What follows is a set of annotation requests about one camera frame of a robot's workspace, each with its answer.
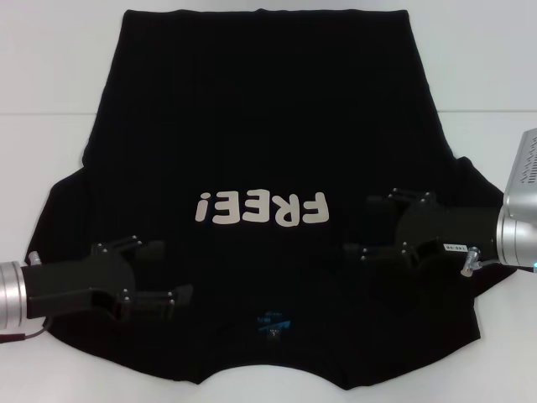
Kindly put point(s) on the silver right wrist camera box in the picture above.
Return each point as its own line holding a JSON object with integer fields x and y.
{"x": 524, "y": 176}

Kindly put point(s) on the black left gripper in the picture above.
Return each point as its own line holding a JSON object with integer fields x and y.
{"x": 75, "y": 281}

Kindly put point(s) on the black shirt with FREE print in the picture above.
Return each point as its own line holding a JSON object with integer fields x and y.
{"x": 260, "y": 126}

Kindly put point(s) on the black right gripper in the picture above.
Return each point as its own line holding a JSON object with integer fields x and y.
{"x": 453, "y": 226}

